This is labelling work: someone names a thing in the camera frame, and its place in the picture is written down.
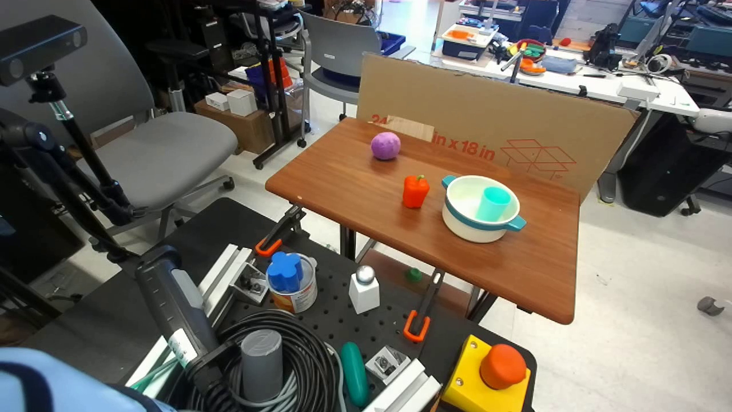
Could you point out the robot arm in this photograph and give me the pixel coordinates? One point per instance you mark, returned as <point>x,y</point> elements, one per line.
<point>51,383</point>

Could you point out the orange toy bell pepper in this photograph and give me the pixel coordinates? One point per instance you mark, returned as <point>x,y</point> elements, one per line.
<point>415,193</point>

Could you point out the purple plush toy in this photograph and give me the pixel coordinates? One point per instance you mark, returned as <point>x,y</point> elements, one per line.
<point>385,146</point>

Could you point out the teal oblong toy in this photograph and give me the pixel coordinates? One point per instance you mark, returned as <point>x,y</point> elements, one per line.
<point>355,375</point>

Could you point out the small green knob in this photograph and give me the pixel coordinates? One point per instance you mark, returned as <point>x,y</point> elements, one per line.
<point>414,275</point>

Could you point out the white block with silver ball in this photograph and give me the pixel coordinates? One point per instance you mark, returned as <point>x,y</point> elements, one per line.
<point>364,294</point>

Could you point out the black and orange clamp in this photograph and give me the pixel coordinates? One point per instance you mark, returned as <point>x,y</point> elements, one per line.
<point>426,306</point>
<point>280,232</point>

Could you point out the white and teal pot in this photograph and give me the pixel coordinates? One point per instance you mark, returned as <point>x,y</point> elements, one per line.
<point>466,226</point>

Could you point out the blue flower-shaped block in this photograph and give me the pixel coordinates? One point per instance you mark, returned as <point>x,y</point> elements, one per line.
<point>285,273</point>

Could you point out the metal tin can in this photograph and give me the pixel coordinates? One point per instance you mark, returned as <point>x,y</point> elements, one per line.
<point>300,297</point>

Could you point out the teal plastic cup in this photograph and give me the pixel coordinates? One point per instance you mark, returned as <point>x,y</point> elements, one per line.
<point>493,205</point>

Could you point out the brown cardboard box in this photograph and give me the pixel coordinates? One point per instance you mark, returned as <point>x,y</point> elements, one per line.
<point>246,129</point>

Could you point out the large cardboard sheet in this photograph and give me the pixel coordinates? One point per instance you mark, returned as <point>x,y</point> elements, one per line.
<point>486,109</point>

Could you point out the grey chair with metal legs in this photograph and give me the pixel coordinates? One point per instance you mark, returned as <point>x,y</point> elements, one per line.
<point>340,51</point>

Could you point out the small white box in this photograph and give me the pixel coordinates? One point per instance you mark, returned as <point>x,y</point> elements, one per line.
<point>217,100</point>
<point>242,103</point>

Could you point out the blue plastic bin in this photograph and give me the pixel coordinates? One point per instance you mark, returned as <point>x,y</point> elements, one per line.
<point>393,42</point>

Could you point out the black rolling cart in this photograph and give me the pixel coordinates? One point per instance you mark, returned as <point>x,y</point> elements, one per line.
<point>269,68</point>

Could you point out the grey cylinder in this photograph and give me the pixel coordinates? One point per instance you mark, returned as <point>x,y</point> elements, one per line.
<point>262,366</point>

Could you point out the tray with orange item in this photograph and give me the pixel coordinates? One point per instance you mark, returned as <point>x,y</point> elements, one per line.
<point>466,40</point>

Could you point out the grey office chair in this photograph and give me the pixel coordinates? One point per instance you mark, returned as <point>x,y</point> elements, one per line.
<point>166,154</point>

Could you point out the yellow emergency stop button box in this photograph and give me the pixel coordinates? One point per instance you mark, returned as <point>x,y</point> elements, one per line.
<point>466,389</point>

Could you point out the bowl of colourful toys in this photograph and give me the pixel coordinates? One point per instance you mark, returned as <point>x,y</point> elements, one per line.
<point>532,50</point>

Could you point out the blue cloth pouch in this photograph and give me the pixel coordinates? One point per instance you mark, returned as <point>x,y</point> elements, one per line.
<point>559,64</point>

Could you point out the white table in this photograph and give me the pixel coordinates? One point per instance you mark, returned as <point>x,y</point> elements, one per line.
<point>572,83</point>

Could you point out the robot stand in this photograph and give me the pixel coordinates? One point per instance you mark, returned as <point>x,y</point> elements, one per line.
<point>114,320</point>

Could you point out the black machine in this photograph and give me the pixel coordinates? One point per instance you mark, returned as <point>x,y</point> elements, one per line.
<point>603,48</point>

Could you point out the flat white box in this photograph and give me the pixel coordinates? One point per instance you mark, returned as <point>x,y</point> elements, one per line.
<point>639,90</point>

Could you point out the black computer case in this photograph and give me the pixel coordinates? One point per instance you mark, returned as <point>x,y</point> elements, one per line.
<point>663,171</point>

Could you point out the small grey floor piece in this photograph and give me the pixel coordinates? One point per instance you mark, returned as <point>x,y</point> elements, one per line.
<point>710,306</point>

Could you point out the camera on mount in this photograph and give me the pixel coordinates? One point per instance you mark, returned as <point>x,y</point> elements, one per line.
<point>40,43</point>

